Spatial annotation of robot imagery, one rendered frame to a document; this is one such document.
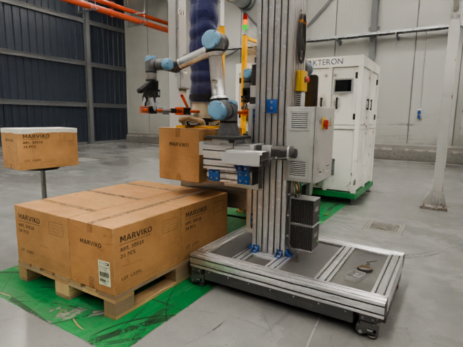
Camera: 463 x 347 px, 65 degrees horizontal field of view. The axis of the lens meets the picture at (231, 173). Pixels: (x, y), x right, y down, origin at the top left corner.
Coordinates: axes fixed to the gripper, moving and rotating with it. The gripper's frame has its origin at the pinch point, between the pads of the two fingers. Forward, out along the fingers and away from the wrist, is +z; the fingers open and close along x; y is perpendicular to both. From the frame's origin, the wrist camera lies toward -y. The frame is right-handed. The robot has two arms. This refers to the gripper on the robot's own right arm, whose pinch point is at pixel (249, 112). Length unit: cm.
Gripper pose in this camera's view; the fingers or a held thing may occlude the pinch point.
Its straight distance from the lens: 310.8
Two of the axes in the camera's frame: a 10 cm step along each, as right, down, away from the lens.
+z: 0.0, 9.9, 1.6
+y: -5.5, 1.3, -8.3
